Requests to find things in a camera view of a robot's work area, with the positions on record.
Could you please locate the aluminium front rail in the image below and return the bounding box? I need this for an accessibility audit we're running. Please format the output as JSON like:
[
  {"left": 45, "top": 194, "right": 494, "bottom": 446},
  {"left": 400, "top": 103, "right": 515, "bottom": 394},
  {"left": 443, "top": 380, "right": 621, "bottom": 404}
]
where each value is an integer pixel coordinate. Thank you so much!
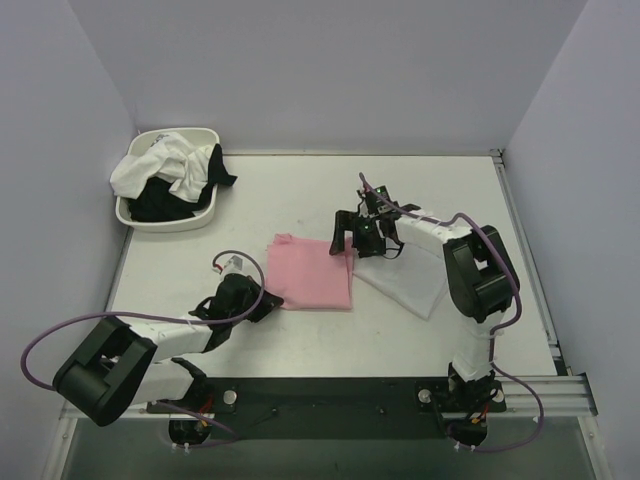
[{"left": 59, "top": 372, "right": 600, "bottom": 421}]

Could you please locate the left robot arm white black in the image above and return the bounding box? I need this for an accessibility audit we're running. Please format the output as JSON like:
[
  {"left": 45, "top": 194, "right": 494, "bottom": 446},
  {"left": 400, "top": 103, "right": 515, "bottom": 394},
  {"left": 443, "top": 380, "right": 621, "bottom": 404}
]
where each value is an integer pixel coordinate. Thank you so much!
[{"left": 53, "top": 273, "right": 284, "bottom": 426}]

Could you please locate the white t shirt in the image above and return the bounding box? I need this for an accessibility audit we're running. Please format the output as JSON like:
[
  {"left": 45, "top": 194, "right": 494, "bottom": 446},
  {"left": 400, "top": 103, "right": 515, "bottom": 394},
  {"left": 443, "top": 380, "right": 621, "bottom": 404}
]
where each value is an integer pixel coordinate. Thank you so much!
[
  {"left": 110, "top": 131, "right": 214, "bottom": 203},
  {"left": 354, "top": 245, "right": 446, "bottom": 320}
]

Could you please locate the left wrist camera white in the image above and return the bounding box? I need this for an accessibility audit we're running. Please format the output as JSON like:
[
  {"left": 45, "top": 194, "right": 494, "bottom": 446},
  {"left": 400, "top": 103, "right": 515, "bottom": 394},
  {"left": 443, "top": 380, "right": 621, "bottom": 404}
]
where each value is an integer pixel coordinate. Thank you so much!
[{"left": 212, "top": 255, "right": 243, "bottom": 277}]

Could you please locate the white t shirt in basket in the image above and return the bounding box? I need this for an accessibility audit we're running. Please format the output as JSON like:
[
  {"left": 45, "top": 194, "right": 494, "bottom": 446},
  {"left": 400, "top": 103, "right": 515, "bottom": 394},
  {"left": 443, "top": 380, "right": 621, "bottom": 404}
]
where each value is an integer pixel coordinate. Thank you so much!
[{"left": 110, "top": 131, "right": 214, "bottom": 203}]

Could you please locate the pink t shirt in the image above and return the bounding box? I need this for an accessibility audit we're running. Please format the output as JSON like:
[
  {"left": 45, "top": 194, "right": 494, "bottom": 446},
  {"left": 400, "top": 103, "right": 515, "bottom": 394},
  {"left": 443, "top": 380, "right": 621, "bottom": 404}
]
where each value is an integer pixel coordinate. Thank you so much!
[{"left": 266, "top": 234, "right": 354, "bottom": 310}]

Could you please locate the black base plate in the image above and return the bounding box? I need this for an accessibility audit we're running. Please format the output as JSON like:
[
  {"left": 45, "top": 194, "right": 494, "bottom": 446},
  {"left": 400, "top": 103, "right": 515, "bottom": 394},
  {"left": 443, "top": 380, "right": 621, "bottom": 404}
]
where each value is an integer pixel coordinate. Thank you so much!
[{"left": 176, "top": 377, "right": 506, "bottom": 440}]

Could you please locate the black t shirt in basket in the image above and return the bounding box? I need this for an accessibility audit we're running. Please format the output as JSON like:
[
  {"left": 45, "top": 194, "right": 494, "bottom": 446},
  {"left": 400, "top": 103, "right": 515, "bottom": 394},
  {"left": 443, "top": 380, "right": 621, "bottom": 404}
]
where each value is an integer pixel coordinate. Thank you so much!
[{"left": 127, "top": 144, "right": 237, "bottom": 223}]

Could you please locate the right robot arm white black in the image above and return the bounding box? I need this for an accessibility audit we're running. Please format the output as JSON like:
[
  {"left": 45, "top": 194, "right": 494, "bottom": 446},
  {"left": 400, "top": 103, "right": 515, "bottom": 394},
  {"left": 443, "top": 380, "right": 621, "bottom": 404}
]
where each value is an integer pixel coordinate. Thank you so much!
[{"left": 329, "top": 186, "right": 521, "bottom": 386}]

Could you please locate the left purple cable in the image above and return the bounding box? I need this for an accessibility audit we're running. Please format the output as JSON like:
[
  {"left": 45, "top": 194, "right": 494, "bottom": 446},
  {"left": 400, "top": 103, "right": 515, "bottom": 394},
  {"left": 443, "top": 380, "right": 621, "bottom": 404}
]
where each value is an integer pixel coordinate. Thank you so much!
[{"left": 20, "top": 249, "right": 269, "bottom": 449}]

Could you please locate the white plastic basket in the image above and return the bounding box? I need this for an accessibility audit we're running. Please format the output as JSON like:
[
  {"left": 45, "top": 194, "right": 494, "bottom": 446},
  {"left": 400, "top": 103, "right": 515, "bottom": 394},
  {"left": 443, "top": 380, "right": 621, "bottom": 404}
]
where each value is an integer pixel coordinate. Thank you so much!
[{"left": 110, "top": 127, "right": 236, "bottom": 233}]

